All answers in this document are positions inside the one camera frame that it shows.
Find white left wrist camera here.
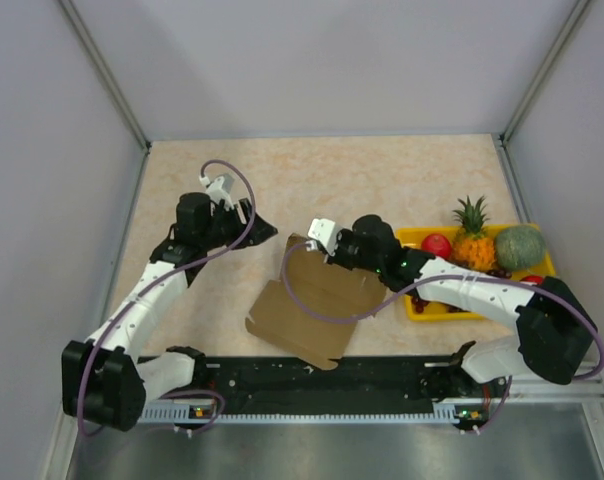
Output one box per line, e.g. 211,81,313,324
199,173,235,204

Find purple grape bunch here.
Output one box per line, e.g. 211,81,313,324
410,267,513,315

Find yellow plastic tray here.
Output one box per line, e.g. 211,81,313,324
395,226,556,323

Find right aluminium frame post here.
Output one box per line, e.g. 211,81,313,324
494,0,595,150

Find red apple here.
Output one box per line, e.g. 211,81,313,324
420,233,452,259

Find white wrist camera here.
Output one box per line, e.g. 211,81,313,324
199,173,235,204
306,218,342,256

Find orange pineapple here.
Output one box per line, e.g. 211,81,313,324
452,196,496,272

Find red tomato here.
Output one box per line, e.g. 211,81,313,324
520,274,545,285

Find aluminium frame post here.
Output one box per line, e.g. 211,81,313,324
494,0,595,150
54,0,151,154

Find green melon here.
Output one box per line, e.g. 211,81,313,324
495,225,547,271

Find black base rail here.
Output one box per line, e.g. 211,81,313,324
150,354,513,416

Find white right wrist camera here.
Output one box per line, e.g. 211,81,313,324
306,218,342,256

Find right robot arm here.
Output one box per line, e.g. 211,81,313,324
309,215,597,396

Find left aluminium frame post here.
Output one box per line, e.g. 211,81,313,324
54,0,151,154

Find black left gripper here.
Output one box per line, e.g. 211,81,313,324
199,198,277,251

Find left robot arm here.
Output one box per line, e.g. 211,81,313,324
61,192,278,432

